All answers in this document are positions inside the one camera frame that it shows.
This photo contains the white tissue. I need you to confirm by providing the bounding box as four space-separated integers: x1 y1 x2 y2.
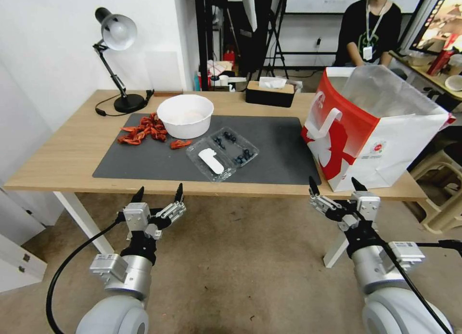
258 76 288 90

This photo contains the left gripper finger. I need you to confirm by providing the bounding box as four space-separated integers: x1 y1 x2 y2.
155 183 188 229
128 186 146 206

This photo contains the cardboard box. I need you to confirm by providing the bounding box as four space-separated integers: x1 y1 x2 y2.
207 60 234 79

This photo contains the large display screen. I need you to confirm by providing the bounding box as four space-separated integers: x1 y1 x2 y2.
408 0 462 55

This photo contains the beige plastic stool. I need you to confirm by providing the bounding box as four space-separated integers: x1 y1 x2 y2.
409 141 462 236

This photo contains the red bottle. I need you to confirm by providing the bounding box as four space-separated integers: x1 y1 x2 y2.
427 49 456 76

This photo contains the black lamp cord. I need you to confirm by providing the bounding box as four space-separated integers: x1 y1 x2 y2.
94 90 156 117

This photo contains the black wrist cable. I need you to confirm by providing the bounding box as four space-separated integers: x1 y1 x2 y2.
360 218 454 334
414 239 462 251
46 212 128 334

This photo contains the black wood-lid tissue box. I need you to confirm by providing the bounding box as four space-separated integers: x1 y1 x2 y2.
245 80 296 108

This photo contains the black desk lamp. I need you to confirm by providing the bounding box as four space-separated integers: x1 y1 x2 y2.
92 7 147 114

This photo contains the wooden side desk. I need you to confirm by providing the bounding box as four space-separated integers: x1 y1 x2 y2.
388 50 462 97

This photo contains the person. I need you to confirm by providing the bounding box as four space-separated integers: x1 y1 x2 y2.
333 0 403 69

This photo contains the black folding stand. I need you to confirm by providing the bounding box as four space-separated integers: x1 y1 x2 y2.
262 0 290 79

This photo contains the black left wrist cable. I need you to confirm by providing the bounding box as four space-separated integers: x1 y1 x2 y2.
46 212 128 334

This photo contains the white paper label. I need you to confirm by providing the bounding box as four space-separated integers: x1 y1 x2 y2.
197 147 226 176

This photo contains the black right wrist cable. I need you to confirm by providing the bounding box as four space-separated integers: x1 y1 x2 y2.
360 218 454 334
414 239 462 251

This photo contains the dark grey desk mat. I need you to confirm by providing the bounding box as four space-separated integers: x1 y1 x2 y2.
92 113 323 186

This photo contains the black metal rack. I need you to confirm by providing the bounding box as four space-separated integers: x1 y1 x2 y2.
194 0 250 92

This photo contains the white cabinet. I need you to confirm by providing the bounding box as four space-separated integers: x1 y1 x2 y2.
0 184 50 295

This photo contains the white paper bowl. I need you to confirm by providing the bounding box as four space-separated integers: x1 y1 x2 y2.
156 94 215 140

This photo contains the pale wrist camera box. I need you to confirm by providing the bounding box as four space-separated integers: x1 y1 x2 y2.
351 191 382 223
123 202 151 231

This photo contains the clear plastic takeout container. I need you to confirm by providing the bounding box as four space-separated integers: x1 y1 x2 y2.
184 125 261 183

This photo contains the red white takeout bag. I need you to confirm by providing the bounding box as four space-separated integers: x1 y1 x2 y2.
300 64 458 193

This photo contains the white table leg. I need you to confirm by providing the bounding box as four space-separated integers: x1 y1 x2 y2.
53 191 113 256
322 227 351 270

